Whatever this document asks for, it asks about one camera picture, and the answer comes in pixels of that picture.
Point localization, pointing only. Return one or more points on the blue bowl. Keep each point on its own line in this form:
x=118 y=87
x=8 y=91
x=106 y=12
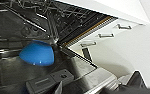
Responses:
x=37 y=55

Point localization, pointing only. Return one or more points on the stainless steel dishwasher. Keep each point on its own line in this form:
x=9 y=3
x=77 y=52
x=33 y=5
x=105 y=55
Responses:
x=17 y=76

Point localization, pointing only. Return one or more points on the white narrow three-drawer unit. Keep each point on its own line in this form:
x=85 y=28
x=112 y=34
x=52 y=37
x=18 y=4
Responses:
x=106 y=35

